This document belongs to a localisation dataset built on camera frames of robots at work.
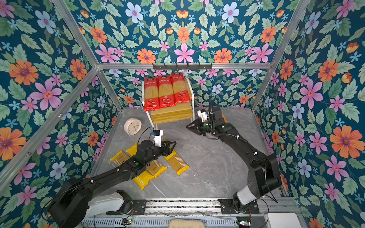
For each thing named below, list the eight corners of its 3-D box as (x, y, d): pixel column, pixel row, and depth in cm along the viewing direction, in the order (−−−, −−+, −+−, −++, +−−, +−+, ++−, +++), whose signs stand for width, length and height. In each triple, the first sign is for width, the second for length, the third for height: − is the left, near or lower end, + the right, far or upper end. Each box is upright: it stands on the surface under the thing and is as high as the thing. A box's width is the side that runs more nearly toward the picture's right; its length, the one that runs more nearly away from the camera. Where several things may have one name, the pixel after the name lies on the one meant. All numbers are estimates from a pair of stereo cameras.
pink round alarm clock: (126, 133, 106) (120, 123, 97) (139, 124, 112) (134, 114, 102) (131, 138, 104) (124, 128, 94) (144, 129, 109) (139, 118, 99)
